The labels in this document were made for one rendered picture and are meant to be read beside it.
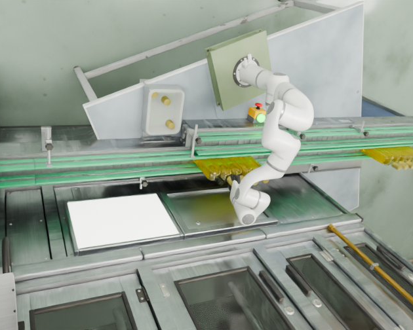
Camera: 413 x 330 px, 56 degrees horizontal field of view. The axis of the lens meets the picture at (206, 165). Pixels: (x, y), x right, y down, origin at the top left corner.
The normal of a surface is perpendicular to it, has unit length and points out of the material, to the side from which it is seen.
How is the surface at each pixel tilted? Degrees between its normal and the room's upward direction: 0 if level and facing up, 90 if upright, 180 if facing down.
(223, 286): 90
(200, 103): 0
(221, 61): 4
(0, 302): 29
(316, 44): 0
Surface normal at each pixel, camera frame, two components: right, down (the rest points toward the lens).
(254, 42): 0.44, 0.42
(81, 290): 0.15, -0.88
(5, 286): 0.43, -0.02
